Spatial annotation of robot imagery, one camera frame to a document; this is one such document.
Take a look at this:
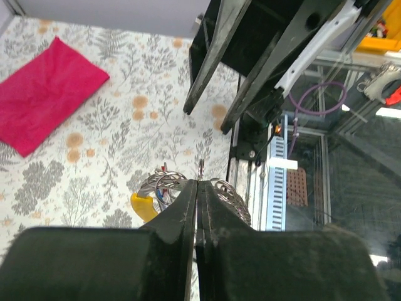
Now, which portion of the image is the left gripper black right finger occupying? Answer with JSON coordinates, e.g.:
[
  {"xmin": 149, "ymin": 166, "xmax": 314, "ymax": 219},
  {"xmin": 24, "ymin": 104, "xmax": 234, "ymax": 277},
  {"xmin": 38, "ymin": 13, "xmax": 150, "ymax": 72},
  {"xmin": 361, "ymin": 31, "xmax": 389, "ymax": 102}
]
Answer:
[{"xmin": 196, "ymin": 181, "xmax": 388, "ymax": 300}]

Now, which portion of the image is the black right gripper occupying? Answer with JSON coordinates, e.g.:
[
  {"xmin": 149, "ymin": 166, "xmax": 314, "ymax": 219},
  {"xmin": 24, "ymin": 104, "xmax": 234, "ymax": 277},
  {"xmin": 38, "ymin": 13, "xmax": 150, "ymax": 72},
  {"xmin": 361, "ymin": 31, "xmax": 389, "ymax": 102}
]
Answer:
[{"xmin": 183, "ymin": 1, "xmax": 348, "ymax": 134}]

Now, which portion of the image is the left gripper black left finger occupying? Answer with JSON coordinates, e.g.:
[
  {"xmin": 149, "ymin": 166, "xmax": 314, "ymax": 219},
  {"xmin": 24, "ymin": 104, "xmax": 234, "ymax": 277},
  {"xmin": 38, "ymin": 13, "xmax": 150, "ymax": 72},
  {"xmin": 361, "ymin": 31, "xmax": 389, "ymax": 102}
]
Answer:
[{"xmin": 1, "ymin": 198, "xmax": 196, "ymax": 300}]

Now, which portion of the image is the metal key organiser with rings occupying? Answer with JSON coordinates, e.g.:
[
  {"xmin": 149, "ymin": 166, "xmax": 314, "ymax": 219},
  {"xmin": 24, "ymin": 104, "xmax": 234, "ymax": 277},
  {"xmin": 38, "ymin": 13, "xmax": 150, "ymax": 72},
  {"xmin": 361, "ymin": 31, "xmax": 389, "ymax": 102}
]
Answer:
[{"xmin": 130, "ymin": 159, "xmax": 251, "ymax": 226}]

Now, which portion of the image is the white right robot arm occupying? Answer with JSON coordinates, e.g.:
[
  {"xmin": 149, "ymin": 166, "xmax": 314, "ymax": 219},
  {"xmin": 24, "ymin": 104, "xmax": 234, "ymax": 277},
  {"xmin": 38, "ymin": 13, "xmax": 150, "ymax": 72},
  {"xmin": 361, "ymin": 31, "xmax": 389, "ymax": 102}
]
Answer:
[{"xmin": 184, "ymin": 1, "xmax": 389, "ymax": 164}]

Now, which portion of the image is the pink folded cloth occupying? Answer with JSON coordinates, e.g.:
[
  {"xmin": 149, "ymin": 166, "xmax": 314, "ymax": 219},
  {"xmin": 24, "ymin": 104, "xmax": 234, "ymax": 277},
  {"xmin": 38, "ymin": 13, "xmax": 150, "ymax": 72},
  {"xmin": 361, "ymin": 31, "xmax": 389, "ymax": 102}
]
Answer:
[{"xmin": 1, "ymin": 37, "xmax": 110, "ymax": 157}]

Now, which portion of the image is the white slotted cable duct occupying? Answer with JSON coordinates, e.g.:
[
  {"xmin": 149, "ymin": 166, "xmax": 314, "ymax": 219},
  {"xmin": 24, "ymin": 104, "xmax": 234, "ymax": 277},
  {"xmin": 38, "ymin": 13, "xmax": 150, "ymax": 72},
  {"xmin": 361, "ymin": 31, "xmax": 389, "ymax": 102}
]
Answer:
[{"xmin": 266, "ymin": 115, "xmax": 288, "ymax": 231}]

